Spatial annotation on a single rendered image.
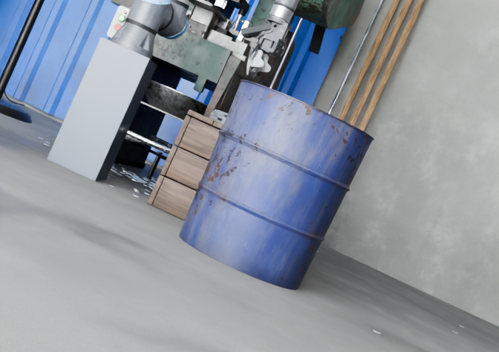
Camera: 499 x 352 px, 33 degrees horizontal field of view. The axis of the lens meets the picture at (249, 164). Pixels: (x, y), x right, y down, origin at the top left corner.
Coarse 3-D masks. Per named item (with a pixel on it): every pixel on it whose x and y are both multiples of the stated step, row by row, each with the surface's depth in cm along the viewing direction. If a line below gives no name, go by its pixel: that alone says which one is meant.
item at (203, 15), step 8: (192, 0) 337; (200, 0) 333; (200, 8) 345; (208, 8) 340; (216, 8) 336; (192, 16) 345; (200, 16) 345; (208, 16) 344; (216, 16) 346; (224, 16) 350; (192, 24) 345; (200, 24) 344; (208, 24) 344; (200, 32) 343; (208, 32) 345
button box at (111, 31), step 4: (120, 8) 333; (124, 8) 333; (116, 12) 334; (120, 12) 333; (128, 12) 333; (116, 16) 334; (116, 20) 333; (112, 24) 334; (116, 24) 333; (120, 24) 333; (112, 28) 334; (108, 32) 334; (112, 32) 333; (116, 32) 333; (108, 36) 336
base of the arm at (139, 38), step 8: (128, 24) 283; (136, 24) 282; (120, 32) 284; (128, 32) 282; (136, 32) 282; (144, 32) 283; (152, 32) 285; (112, 40) 284; (120, 40) 281; (128, 40) 280; (136, 40) 281; (144, 40) 283; (152, 40) 286; (128, 48) 280; (136, 48) 281; (144, 48) 284; (152, 48) 287
